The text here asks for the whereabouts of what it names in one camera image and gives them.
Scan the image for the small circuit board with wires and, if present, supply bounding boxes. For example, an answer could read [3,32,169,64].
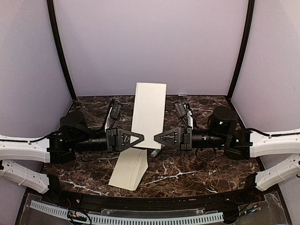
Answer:
[67,211,87,222]

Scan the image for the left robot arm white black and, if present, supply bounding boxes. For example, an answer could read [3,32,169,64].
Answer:
[0,112,144,204]

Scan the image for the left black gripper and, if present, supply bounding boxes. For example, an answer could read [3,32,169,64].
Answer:
[72,128,145,154]

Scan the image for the left black frame post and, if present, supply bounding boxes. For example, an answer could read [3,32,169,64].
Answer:
[46,0,77,102]

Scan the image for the white slotted cable duct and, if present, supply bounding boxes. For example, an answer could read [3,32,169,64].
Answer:
[30,200,224,225]

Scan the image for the black frame post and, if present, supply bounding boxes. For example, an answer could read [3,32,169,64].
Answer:
[46,0,77,102]
[226,0,255,101]

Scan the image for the black front table rail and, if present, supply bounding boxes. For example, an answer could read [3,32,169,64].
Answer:
[41,182,265,211]

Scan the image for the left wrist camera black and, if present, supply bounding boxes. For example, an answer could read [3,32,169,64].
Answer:
[103,98,122,130]

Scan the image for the green white glue stick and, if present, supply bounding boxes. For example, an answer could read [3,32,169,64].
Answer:
[150,149,160,158]

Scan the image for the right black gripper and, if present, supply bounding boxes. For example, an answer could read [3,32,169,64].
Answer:
[154,126,227,152]

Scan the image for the cream paper envelope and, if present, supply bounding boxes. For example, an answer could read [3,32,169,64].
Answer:
[108,148,148,191]

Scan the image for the lined letter paper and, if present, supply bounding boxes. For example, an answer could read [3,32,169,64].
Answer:
[131,82,167,149]

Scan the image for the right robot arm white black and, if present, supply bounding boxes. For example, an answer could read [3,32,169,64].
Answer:
[154,106,300,203]

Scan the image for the right black frame post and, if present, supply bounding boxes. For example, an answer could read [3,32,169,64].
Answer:
[226,0,255,101]

